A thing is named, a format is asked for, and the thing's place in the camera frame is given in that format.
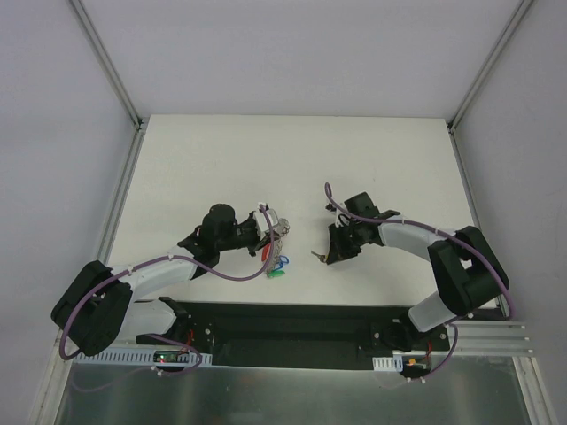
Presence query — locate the yellow tagged key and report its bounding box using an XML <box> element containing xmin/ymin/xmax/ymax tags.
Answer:
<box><xmin>311</xmin><ymin>251</ymin><xmax>327</xmax><ymax>263</ymax></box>

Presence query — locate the key holder with red handle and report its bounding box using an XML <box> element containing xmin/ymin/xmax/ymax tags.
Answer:
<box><xmin>261</xmin><ymin>219</ymin><xmax>290</xmax><ymax>275</ymax></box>

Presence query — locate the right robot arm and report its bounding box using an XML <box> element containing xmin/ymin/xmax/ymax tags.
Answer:
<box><xmin>320</xmin><ymin>185</ymin><xmax>509</xmax><ymax>352</ymax></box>

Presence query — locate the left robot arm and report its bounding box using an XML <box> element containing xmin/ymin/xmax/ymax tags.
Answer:
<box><xmin>50</xmin><ymin>204</ymin><xmax>289</xmax><ymax>359</ymax></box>

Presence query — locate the blue tagged key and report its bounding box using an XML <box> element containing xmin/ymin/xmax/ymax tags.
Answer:
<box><xmin>275</xmin><ymin>255</ymin><xmax>290</xmax><ymax>270</ymax></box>

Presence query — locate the green tagged key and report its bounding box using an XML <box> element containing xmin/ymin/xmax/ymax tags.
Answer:
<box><xmin>267</xmin><ymin>269</ymin><xmax>285</xmax><ymax>279</ymax></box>

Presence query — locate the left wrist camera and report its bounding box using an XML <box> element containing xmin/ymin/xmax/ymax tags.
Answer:
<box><xmin>252</xmin><ymin>203</ymin><xmax>279</xmax><ymax>237</ymax></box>

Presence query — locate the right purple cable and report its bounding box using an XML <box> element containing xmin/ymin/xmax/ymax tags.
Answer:
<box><xmin>323</xmin><ymin>182</ymin><xmax>517</xmax><ymax>389</ymax></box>

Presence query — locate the purple cable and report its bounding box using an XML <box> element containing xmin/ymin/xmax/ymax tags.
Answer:
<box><xmin>323</xmin><ymin>182</ymin><xmax>517</xmax><ymax>389</ymax></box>
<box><xmin>59</xmin><ymin>203</ymin><xmax>275</xmax><ymax>393</ymax></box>

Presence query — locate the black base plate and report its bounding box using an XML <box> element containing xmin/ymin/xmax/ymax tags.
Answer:
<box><xmin>161</xmin><ymin>299</ymin><xmax>449</xmax><ymax>370</ymax></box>

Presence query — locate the right white cable duct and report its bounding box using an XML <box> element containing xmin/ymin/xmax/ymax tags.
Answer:
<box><xmin>372</xmin><ymin>355</ymin><xmax>403</xmax><ymax>373</ymax></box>

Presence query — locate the white cable duct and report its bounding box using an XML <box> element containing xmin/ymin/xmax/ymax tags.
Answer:
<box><xmin>74</xmin><ymin>348</ymin><xmax>213</xmax><ymax>367</ymax></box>
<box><xmin>372</xmin><ymin>355</ymin><xmax>403</xmax><ymax>373</ymax></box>

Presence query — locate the left aluminium rail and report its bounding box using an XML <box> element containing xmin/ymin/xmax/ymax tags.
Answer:
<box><xmin>57</xmin><ymin>126</ymin><xmax>150</xmax><ymax>342</ymax></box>

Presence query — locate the aluminium rail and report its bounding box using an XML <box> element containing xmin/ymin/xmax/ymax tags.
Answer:
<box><xmin>447</xmin><ymin>130</ymin><xmax>532</xmax><ymax>355</ymax></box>
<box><xmin>57</xmin><ymin>126</ymin><xmax>150</xmax><ymax>342</ymax></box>

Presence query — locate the right aluminium rail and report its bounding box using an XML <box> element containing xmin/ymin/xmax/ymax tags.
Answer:
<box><xmin>447</xmin><ymin>130</ymin><xmax>532</xmax><ymax>355</ymax></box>

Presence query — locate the left white cable duct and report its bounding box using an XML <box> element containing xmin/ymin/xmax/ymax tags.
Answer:
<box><xmin>74</xmin><ymin>348</ymin><xmax>213</xmax><ymax>367</ymax></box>

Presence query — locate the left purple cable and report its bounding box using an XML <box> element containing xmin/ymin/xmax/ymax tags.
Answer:
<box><xmin>59</xmin><ymin>203</ymin><xmax>275</xmax><ymax>393</ymax></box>

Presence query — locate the left aluminium frame post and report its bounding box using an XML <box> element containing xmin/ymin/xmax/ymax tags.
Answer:
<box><xmin>67</xmin><ymin>0</ymin><xmax>144</xmax><ymax>130</ymax></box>

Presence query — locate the aluminium frame post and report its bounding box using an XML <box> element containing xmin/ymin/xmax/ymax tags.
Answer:
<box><xmin>447</xmin><ymin>0</ymin><xmax>535</xmax><ymax>135</ymax></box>
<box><xmin>67</xmin><ymin>0</ymin><xmax>144</xmax><ymax>130</ymax></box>

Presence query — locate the right aluminium frame post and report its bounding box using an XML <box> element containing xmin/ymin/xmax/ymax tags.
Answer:
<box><xmin>447</xmin><ymin>0</ymin><xmax>535</xmax><ymax>135</ymax></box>

